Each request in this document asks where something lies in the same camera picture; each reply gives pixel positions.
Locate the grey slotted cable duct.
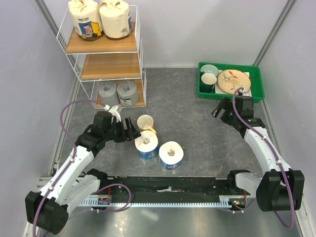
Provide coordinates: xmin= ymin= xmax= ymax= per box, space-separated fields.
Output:
xmin=78 ymin=195 xmax=232 ymax=208

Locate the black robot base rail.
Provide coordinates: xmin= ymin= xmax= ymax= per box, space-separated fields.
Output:
xmin=100 ymin=176 xmax=244 ymax=200

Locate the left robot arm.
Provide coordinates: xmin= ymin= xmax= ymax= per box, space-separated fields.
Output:
xmin=25 ymin=111 xmax=141 ymax=235

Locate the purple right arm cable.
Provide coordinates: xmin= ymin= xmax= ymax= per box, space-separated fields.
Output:
xmin=232 ymin=88 xmax=296 ymax=229

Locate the dark green white cup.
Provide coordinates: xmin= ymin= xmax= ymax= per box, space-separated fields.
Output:
xmin=200 ymin=73 xmax=217 ymax=93

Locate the beige paper roll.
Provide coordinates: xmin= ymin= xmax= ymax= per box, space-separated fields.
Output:
xmin=68 ymin=0 xmax=104 ymax=41
xmin=99 ymin=0 xmax=132 ymax=40

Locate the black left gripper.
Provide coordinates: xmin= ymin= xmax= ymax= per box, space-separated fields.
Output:
xmin=104 ymin=117 xmax=141 ymax=143

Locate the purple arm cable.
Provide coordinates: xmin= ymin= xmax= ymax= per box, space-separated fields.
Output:
xmin=32 ymin=98 xmax=109 ymax=237
xmin=232 ymin=88 xmax=296 ymax=229

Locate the white square plate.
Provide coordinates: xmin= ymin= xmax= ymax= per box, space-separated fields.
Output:
xmin=215 ymin=70 xmax=253 ymax=97

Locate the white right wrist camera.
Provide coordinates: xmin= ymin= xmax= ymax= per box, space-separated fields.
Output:
xmin=237 ymin=87 xmax=251 ymax=97

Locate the orange floral plate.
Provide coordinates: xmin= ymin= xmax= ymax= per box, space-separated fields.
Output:
xmin=217 ymin=69 xmax=252 ymax=95

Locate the white blue paper roll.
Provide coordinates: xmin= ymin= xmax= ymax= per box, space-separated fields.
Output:
xmin=134 ymin=130 xmax=158 ymax=159
xmin=158 ymin=141 xmax=184 ymax=170

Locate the green plastic tray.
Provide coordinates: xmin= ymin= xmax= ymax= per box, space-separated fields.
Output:
xmin=197 ymin=62 xmax=265 ymax=103

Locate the grey paper roll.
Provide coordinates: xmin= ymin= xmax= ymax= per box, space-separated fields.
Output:
xmin=117 ymin=80 xmax=138 ymax=106
xmin=98 ymin=81 xmax=119 ymax=107

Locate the light green bowl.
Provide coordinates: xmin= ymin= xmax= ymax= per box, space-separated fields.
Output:
xmin=200 ymin=64 xmax=219 ymax=77

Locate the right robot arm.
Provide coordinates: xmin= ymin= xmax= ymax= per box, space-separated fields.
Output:
xmin=211 ymin=95 xmax=305 ymax=212

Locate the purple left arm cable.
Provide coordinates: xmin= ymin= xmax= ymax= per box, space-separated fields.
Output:
xmin=32 ymin=98 xmax=109 ymax=237

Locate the white wire three-tier shelf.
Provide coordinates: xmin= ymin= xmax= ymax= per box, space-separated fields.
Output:
xmin=56 ymin=5 xmax=147 ymax=107

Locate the yellow ceramic mug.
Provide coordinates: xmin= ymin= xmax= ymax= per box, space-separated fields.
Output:
xmin=137 ymin=115 xmax=157 ymax=134

